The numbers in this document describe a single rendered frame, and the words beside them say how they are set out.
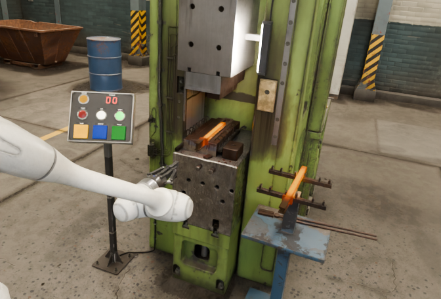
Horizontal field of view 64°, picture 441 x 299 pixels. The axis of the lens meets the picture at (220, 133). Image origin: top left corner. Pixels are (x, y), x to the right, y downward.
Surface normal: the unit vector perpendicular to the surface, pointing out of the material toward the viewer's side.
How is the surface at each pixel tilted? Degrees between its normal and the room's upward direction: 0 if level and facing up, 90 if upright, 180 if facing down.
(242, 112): 90
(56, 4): 90
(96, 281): 0
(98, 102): 60
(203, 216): 90
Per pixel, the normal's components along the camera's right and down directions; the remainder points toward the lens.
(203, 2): -0.36, 0.33
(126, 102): 0.10, -0.14
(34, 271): 0.07, -0.93
